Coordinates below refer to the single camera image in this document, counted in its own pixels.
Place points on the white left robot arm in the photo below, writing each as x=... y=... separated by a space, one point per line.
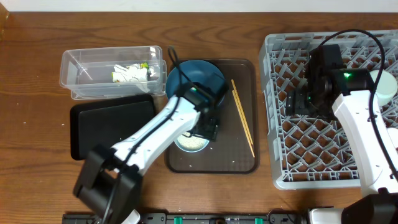
x=110 y=179

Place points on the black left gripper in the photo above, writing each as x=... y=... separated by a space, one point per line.
x=211 y=130

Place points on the mint green bowl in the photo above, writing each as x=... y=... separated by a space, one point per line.
x=386 y=88

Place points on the brown serving tray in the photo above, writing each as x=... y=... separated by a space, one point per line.
x=230 y=153

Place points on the pink plastic cup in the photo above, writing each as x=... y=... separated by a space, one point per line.
x=393 y=134

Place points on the white napkin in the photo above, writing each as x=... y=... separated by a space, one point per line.
x=133 y=74

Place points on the wooden chopstick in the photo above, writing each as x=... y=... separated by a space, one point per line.
x=244 y=123
x=234 y=88

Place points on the black waste bin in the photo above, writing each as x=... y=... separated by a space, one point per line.
x=107 y=122

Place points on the grey dishwasher rack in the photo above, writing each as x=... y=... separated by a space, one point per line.
x=307 y=152

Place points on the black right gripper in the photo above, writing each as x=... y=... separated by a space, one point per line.
x=296 y=103

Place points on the clear plastic waste bin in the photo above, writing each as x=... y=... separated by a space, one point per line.
x=87 y=72

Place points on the light blue bowl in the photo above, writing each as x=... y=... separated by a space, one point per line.
x=192 y=146

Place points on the yellow green wrapper scrap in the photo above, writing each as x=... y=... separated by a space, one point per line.
x=144 y=65

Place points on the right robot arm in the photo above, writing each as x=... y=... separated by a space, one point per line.
x=348 y=96

